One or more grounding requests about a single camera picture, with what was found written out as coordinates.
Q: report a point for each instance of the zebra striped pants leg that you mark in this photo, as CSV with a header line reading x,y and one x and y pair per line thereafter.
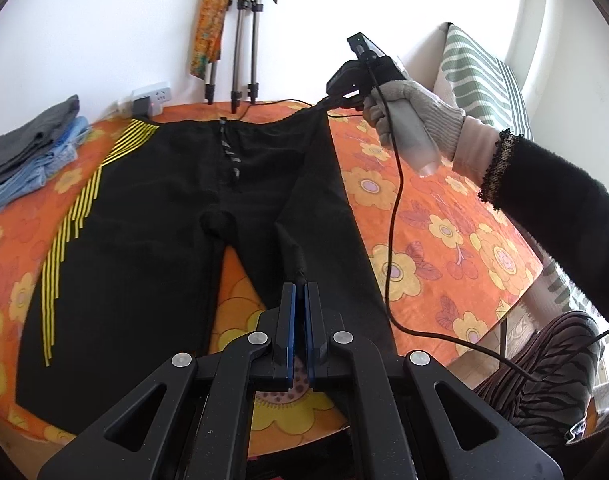
x,y
562,360

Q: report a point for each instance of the right gloved hand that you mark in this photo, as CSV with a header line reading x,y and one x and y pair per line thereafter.
x,y
442,121

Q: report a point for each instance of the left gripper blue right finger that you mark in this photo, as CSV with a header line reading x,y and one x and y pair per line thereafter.
x,y
316,339

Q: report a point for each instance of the folded light blue jeans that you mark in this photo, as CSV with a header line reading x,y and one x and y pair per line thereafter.
x,y
32,175

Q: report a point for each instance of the orange floral bed sheet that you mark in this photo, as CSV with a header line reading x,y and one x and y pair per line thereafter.
x,y
453,266

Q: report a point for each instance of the right black sleeve forearm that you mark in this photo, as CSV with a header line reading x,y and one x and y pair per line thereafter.
x,y
559,204

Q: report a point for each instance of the folded grey pants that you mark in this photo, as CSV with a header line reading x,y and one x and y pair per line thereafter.
x,y
36,137

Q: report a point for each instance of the black power adapter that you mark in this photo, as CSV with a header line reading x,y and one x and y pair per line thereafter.
x,y
141,108

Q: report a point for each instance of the black shorts yellow stripes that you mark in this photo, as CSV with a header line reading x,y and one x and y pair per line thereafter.
x,y
134,276

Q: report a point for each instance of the white power strip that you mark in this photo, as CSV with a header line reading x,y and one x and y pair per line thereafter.
x,y
158,94

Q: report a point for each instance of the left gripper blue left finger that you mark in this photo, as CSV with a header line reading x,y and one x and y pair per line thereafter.
x,y
284,340

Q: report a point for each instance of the green white striped pillow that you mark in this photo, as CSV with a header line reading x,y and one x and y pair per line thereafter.
x,y
480,84

